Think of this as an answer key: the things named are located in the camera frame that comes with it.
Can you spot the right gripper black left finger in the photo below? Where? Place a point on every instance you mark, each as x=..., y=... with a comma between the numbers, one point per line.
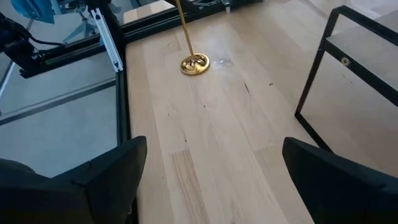
x=77, y=193

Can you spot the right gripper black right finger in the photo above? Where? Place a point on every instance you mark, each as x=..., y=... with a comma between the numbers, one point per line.
x=348, y=193

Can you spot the tall gold candlestick holder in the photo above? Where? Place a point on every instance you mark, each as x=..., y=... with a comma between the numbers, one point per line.
x=194, y=65

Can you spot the silver aluminium extrusion bar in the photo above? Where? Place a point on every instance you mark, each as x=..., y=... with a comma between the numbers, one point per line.
x=107, y=40

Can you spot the blue cloth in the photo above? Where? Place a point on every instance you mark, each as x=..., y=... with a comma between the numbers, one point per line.
x=34, y=11

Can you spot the black aluminium table frame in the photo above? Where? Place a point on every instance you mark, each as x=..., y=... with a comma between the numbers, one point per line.
x=122, y=93

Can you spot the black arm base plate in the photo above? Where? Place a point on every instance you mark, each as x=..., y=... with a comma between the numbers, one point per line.
x=202, y=3

